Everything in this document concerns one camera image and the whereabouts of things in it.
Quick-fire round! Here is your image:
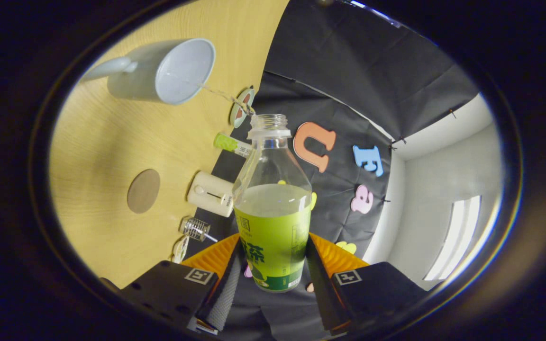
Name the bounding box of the white divided dish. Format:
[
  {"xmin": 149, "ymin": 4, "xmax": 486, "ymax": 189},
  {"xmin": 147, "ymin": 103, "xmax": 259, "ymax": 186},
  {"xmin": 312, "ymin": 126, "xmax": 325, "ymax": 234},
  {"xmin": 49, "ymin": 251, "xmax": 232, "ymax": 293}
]
[{"xmin": 173, "ymin": 235, "xmax": 190, "ymax": 264}]

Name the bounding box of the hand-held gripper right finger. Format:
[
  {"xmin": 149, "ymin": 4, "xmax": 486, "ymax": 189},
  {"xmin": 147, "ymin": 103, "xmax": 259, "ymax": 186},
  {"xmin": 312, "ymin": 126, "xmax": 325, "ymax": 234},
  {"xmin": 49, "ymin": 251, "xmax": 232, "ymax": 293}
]
[{"xmin": 305, "ymin": 233, "xmax": 428, "ymax": 332}]

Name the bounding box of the wooden table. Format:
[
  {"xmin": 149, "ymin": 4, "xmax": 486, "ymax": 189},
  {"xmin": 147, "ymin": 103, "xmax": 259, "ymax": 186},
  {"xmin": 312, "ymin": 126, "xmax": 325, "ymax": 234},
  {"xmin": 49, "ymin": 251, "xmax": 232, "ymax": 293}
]
[{"xmin": 49, "ymin": 0, "xmax": 290, "ymax": 289}]

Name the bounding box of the round brown coaster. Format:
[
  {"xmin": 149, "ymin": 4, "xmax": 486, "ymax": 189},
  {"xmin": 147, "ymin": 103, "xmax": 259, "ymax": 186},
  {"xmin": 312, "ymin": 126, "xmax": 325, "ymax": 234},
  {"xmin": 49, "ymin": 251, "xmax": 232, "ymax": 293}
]
[{"xmin": 127, "ymin": 169, "xmax": 161, "ymax": 214}]

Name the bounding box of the pale green plate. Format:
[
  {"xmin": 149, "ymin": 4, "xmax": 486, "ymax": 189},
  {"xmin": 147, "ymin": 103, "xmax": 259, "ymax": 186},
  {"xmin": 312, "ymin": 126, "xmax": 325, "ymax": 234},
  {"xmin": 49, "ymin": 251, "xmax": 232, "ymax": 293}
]
[{"xmin": 229, "ymin": 88, "xmax": 255, "ymax": 128}]

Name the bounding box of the pale blue cup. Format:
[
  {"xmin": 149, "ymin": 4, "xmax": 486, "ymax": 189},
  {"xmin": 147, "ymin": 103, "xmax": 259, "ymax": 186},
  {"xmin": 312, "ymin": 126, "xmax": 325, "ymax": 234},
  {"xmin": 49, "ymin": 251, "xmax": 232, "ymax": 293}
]
[{"xmin": 81, "ymin": 38, "xmax": 216, "ymax": 105}]

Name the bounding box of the metal wire mesh holder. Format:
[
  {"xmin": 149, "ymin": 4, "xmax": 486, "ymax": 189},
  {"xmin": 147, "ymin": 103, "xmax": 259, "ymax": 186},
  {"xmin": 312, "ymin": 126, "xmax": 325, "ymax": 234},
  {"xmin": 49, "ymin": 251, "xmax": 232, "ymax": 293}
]
[{"xmin": 180, "ymin": 217, "xmax": 211, "ymax": 242}]

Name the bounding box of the white toaster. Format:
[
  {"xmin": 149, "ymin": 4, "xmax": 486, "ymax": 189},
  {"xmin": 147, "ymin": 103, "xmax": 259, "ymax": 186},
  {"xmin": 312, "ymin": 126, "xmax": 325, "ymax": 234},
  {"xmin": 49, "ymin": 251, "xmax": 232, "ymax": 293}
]
[{"xmin": 187, "ymin": 171, "xmax": 235, "ymax": 218}]

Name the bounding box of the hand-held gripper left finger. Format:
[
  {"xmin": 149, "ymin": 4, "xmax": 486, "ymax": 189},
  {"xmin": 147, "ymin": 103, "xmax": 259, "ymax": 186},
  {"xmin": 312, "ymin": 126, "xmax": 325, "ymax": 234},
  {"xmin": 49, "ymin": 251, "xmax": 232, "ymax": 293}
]
[{"xmin": 121, "ymin": 233, "xmax": 243, "ymax": 332}]

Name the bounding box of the ceiling light panel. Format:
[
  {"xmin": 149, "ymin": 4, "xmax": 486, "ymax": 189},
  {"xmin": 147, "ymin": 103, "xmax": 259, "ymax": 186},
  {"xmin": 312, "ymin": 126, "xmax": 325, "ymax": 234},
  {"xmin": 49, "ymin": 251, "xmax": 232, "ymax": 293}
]
[{"xmin": 424, "ymin": 195, "xmax": 482, "ymax": 281}]

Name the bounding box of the small white green bottle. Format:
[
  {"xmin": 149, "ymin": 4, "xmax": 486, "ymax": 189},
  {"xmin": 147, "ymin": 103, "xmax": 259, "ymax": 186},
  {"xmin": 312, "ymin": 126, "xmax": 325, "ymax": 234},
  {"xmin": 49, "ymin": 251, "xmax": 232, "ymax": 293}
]
[{"xmin": 214, "ymin": 133, "xmax": 253, "ymax": 158}]

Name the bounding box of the green label juice bottle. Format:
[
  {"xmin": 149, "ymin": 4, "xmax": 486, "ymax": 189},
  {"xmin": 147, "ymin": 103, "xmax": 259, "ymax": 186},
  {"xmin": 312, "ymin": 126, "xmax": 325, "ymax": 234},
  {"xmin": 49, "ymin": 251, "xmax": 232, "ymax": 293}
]
[{"xmin": 233, "ymin": 114, "xmax": 312, "ymax": 293}]

